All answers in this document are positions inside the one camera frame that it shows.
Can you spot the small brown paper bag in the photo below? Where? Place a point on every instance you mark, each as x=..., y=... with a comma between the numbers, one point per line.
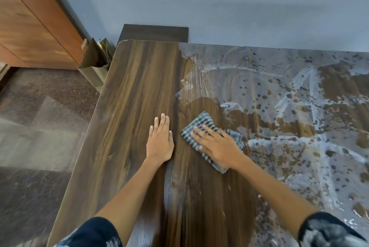
x=105, y=49

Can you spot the brown wooden cabinet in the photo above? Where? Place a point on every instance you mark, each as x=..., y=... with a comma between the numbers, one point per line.
x=31, y=22

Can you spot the blue checked cleaning cloth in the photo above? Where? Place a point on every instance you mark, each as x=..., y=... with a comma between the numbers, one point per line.
x=199, y=121

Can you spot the person's right little finger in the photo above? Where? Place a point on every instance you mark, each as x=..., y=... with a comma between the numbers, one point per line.
x=223, y=134

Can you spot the white foam residue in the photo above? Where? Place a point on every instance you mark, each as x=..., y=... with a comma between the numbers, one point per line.
x=302, y=128

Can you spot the dark patterned left shirt sleeve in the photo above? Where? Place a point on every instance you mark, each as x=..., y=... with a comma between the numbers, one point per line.
x=92, y=233

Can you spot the person's left hand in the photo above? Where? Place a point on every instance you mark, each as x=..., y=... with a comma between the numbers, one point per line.
x=159, y=148

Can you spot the large brown paper bag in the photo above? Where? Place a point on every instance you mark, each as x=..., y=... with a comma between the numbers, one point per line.
x=95, y=76

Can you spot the person's right thumb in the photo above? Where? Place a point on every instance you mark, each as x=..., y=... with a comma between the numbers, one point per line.
x=203, y=151

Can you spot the dark patterned right shirt sleeve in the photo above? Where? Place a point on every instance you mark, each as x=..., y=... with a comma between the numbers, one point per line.
x=328, y=232

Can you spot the person's right forearm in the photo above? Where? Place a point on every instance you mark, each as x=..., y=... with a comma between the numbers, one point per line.
x=274, y=190

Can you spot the person's right middle finger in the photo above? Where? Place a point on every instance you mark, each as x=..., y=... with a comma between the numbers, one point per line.
x=203, y=133

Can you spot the dark patterned shirt sleeve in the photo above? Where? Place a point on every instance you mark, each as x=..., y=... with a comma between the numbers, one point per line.
x=92, y=233
x=328, y=232

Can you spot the person's left forearm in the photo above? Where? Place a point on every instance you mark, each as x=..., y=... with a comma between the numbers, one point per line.
x=130, y=195

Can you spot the person's left thumb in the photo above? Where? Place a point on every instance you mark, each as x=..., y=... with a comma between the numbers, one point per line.
x=171, y=139

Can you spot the person's left little finger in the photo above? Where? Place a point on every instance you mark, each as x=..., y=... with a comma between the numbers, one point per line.
x=151, y=133

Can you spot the person's right hand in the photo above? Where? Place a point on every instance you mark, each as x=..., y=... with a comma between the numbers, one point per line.
x=220, y=148

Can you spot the dark wooden board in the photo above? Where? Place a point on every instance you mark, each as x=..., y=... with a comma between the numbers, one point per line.
x=154, y=34

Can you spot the person's left middle finger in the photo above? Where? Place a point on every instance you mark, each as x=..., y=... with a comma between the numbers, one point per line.
x=162, y=125

